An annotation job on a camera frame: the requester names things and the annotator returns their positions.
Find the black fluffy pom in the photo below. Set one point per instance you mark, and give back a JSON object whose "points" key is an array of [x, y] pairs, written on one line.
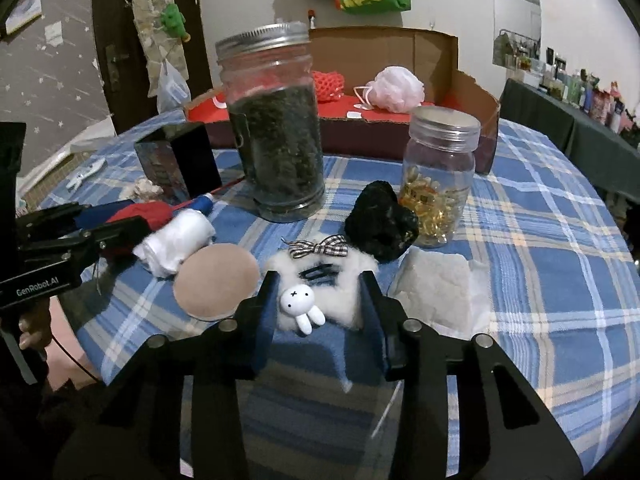
{"points": [[380, 225]]}

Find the large glass jar of tea leaves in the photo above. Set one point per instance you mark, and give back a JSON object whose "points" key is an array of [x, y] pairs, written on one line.
{"points": [[275, 135]]}

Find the dark green covered table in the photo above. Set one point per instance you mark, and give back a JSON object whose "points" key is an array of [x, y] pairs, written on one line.
{"points": [[550, 125]]}

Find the clear plastic bag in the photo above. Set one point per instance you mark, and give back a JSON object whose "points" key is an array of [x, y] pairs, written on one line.
{"points": [[173, 89]]}

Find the round beige powder puff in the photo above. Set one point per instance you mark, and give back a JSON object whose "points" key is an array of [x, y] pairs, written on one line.
{"points": [[215, 280]]}

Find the hanging wall organizer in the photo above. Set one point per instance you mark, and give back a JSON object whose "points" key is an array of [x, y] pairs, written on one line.
{"points": [[150, 45]]}

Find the blue plaid tablecloth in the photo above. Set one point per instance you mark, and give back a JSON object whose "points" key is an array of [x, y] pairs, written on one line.
{"points": [[525, 240]]}

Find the blue tube object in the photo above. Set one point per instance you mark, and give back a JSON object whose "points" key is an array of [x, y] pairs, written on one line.
{"points": [[102, 212]]}

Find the cardboard box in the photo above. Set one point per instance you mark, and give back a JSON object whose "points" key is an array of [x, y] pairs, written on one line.
{"points": [[390, 50]]}

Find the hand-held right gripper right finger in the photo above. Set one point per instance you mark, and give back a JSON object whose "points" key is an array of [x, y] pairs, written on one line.
{"points": [[374, 325]]}

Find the small glass jar of capsules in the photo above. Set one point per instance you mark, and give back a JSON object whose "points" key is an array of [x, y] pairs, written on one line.
{"points": [[440, 180]]}

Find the crumpled white paper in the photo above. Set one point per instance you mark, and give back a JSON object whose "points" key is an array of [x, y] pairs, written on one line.
{"points": [[145, 190]]}

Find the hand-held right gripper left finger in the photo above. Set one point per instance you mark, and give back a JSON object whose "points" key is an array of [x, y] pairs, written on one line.
{"points": [[263, 325]]}

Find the black rectangular box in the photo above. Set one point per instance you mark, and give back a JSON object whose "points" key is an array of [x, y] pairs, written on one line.
{"points": [[192, 160]]}

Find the mesh bath loofah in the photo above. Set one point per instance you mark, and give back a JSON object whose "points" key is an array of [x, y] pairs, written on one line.
{"points": [[397, 87]]}

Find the green plush toy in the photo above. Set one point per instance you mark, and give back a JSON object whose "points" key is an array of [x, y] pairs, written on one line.
{"points": [[175, 21]]}

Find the person's left hand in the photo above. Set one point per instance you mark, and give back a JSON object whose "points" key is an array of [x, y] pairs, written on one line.
{"points": [[36, 327]]}

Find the white fluffy bunny hair clip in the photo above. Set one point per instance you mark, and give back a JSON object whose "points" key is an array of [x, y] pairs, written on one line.
{"points": [[320, 295]]}

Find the dark wooden door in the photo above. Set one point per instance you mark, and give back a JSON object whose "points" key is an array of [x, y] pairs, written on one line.
{"points": [[120, 100]]}

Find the coral foam mesh sleeve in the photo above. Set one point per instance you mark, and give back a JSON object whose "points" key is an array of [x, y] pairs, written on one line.
{"points": [[328, 86]]}

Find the row of small bottles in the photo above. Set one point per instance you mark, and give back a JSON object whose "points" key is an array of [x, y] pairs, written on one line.
{"points": [[590, 92]]}

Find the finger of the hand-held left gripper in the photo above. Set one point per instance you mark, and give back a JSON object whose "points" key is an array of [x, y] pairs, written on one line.
{"points": [[115, 235], [50, 217]]}

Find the red plush bear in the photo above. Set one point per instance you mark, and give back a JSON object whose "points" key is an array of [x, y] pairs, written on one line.
{"points": [[145, 217]]}

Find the white cotton pad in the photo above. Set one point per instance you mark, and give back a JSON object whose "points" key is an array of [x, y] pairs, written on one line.
{"points": [[435, 285]]}

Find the red and blue stick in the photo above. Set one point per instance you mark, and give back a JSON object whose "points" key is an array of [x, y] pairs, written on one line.
{"points": [[202, 201]]}

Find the white plastic tool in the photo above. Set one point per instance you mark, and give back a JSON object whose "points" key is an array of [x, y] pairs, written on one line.
{"points": [[85, 174]]}

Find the red paper box liner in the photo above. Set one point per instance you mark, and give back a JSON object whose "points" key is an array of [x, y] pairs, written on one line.
{"points": [[345, 110]]}

